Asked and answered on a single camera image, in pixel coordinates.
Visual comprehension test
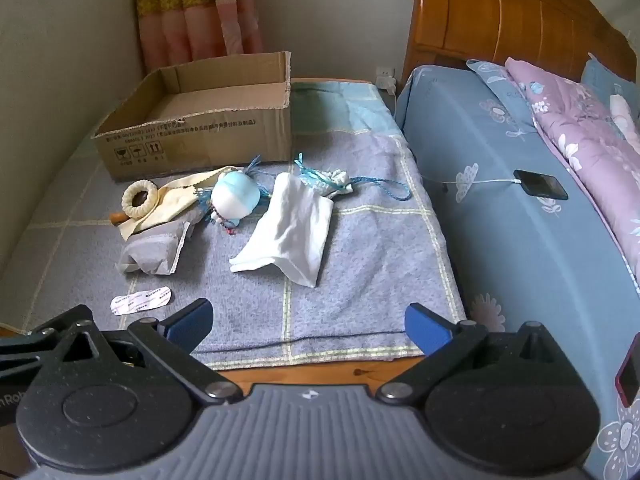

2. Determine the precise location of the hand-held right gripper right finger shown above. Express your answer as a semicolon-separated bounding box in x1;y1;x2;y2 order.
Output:
376;302;574;406

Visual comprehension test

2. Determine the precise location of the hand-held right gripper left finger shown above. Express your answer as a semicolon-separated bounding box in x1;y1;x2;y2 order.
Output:
44;298;243;403

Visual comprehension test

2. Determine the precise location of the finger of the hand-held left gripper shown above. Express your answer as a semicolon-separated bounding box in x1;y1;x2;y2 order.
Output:
0;305;96;377

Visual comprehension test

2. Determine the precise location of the white plaster packet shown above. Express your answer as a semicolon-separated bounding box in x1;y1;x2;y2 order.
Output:
111;285;172;317

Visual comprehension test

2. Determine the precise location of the blue and white plush toy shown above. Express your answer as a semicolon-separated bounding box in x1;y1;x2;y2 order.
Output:
210;171;261;233

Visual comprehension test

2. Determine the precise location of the white cloth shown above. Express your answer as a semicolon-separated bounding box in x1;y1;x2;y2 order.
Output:
229;172;333;288

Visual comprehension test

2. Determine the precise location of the blue knitted corded pouch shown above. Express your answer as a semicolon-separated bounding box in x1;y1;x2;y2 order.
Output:
292;152;412;202

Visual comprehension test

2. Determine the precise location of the brown cardboard box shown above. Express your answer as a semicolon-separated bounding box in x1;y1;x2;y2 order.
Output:
91;51;293;182

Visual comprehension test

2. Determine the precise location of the grey cloth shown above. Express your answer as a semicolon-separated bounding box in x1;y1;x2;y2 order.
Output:
115;210;201;277

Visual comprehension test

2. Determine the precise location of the grey checked blanket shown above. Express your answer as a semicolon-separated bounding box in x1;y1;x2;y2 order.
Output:
22;125;468;371

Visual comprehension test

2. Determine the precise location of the wooden table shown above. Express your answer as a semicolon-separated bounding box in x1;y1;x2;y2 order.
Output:
220;356;426;396

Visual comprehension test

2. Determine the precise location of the pale yellow cloth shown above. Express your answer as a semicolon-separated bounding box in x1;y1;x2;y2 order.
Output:
119;167;236;242

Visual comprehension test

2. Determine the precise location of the cream knitted scrunchie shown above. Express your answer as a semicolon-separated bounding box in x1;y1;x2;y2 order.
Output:
121;179;160;221

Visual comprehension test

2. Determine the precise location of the black phone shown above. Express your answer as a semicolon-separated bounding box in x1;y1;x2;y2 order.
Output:
513;170;569;201

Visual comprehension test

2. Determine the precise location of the red phone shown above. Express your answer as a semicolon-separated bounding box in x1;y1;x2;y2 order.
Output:
615;332;640;408

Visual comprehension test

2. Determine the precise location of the teal cloth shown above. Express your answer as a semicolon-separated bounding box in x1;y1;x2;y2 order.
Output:
291;80;403;136

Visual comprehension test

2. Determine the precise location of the blue floral pillow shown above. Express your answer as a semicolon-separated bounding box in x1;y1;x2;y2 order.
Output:
466;59;543;141

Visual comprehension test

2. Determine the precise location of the purple floral quilt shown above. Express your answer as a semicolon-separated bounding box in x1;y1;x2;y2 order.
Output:
504;57;640;291

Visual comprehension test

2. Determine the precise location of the plain blue pillow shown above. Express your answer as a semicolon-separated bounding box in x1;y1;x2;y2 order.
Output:
580;55;640;111

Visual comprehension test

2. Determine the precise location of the pink patterned curtain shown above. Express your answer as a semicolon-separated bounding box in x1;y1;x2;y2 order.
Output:
132;0;265;78

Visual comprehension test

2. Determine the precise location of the wooden bed headboard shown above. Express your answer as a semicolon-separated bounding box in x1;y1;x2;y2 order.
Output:
401;0;638;86

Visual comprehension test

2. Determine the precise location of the white charging cable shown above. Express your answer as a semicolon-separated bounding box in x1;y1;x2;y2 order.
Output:
422;176;523;192

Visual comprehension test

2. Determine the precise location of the white wall charger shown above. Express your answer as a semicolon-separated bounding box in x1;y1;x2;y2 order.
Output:
374;65;398;97

